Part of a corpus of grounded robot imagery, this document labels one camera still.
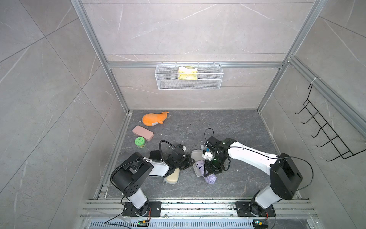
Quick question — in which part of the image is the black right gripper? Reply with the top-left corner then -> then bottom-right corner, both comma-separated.
202,155 -> 226,177

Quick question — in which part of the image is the white zippered umbrella sleeve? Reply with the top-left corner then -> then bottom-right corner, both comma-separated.
165,169 -> 180,184

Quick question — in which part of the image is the purple zippered umbrella sleeve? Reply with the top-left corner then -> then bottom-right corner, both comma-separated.
191,149 -> 205,177

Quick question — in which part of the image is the purple umbrella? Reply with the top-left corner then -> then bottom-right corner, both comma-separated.
195,160 -> 217,184

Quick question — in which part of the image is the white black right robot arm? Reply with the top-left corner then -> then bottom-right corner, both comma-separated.
203,136 -> 303,211

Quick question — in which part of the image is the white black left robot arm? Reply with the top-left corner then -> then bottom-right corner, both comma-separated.
110,140 -> 195,212

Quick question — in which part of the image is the pink hard case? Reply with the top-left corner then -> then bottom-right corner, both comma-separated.
132,126 -> 154,141

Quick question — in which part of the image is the green lidded air freshener can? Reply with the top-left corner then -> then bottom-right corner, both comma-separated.
134,136 -> 146,148

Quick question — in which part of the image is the orange plush whale toy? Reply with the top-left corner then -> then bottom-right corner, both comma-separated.
142,112 -> 169,127

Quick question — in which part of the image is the yellow packet in basket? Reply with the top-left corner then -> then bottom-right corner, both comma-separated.
177,66 -> 198,80

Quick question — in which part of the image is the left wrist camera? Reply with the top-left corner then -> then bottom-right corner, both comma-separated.
178,144 -> 186,152

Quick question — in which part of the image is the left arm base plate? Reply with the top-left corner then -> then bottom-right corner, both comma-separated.
122,201 -> 162,217

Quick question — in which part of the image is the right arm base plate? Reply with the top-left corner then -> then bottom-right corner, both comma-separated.
233,201 -> 276,217

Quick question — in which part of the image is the white wire wall basket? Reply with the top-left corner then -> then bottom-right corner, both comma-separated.
154,63 -> 224,90

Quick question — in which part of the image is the aluminium mounting rail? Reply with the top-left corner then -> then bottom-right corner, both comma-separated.
77,198 -> 323,229

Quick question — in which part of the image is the black wire hook rack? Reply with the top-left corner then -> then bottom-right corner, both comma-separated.
295,84 -> 366,162

